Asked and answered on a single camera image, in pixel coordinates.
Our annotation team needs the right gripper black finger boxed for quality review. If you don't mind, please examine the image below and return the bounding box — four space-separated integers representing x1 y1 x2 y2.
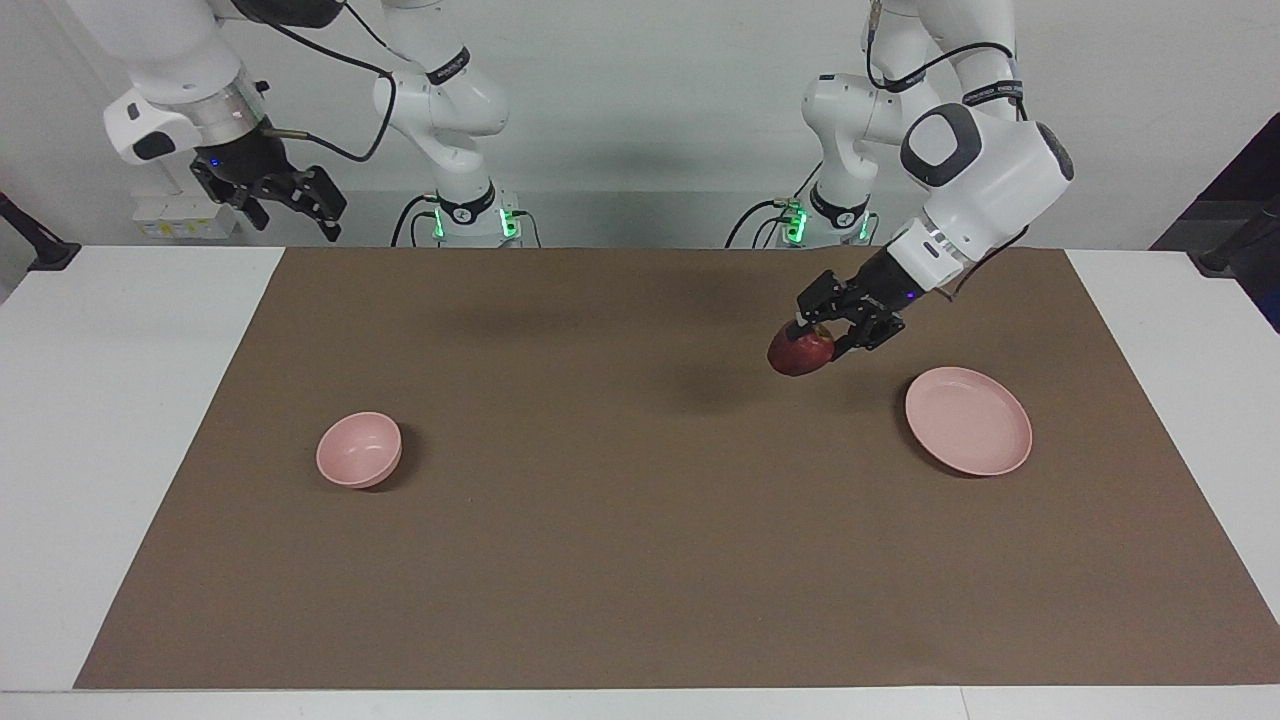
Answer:
210 173 269 233
290 163 349 243

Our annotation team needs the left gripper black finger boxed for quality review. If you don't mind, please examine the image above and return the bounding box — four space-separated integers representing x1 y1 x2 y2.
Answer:
795 268 856 331
828 305 907 361

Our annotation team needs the red apple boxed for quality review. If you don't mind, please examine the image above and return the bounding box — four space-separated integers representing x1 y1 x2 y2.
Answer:
767 322 836 378

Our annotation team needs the pink plate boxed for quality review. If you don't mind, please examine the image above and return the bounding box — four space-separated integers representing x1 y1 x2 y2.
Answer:
904 366 1034 478

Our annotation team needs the pink bowl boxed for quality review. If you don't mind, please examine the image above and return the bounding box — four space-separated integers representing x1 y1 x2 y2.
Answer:
316 411 404 490

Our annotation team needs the black clamp stand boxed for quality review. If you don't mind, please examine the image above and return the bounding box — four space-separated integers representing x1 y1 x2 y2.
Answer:
0 190 82 273
1188 195 1280 279

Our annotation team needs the brown table mat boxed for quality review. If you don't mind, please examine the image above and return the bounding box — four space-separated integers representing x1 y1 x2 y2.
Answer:
73 247 1280 691

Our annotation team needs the dark panel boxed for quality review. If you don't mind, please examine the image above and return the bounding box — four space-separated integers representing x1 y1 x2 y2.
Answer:
1150 110 1280 333

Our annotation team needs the white wall outlet box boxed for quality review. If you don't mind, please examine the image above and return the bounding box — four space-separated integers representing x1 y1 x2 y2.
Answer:
130 193 239 241

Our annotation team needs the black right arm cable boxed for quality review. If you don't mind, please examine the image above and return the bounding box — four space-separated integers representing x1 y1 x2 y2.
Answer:
235 0 398 164

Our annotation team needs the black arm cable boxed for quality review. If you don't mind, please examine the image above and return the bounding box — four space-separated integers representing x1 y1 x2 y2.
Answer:
865 0 1031 297
235 0 398 164

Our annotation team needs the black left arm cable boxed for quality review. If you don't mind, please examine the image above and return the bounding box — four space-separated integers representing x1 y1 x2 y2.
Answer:
865 0 1031 297

